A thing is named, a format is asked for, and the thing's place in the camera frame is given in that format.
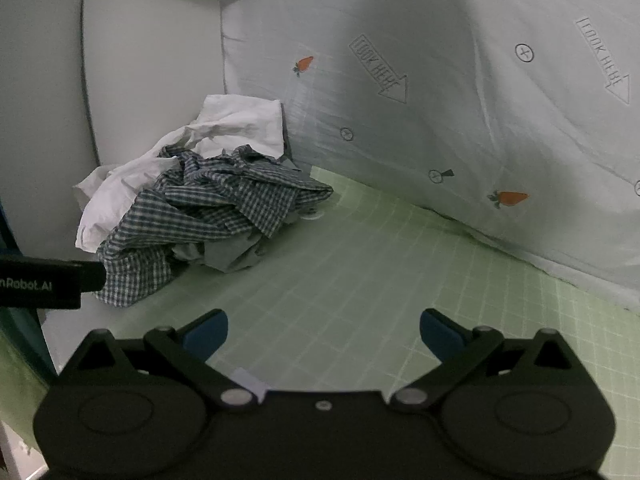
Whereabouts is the grey garment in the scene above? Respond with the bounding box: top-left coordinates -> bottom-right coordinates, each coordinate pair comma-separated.
172,232 -> 271,273

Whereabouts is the green grid cutting mat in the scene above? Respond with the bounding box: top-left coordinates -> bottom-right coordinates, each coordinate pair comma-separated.
0,162 -> 640,480

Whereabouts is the carrot print quilt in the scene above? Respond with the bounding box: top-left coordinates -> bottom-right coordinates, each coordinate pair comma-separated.
218,0 -> 640,311

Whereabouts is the white pillow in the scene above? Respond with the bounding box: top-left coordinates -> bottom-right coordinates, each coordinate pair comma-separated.
80,0 -> 228,173

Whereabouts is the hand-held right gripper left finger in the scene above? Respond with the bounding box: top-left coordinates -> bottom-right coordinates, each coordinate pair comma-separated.
57,308 -> 263,413

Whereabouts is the blue white checked shirt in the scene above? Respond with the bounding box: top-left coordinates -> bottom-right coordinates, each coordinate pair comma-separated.
95,144 -> 335,308

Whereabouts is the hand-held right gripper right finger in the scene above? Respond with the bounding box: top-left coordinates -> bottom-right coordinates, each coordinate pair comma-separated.
390,308 -> 598,413

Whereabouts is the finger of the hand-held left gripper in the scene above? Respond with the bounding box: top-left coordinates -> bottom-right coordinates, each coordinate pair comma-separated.
79,261 -> 107,294

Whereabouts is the white garment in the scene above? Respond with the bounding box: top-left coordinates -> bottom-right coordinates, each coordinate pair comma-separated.
74,94 -> 287,253

